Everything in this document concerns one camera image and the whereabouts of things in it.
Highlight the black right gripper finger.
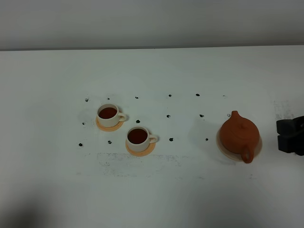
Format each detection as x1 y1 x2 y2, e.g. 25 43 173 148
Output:
276 116 304 136
277 133 304 156

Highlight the brown clay teapot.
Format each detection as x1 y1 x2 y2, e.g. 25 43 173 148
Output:
219 111 260 163

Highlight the beige teapot saucer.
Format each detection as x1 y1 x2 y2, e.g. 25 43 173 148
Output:
216 130 263 162

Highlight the orange coaster near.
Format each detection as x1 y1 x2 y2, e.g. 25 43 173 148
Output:
125 142 156 157

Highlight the orange coaster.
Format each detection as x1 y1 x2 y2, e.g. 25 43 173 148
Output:
95 116 124 132
125 142 156 157

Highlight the white teacup near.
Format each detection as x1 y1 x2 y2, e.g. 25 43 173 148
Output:
126 126 158 152

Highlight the white teacup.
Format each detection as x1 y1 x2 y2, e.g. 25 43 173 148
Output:
126 126 158 152
96 103 127 128

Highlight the orange coaster far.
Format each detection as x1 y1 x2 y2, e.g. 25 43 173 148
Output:
95 116 124 132

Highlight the white teacup far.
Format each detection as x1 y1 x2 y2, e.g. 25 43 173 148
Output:
96 103 127 128

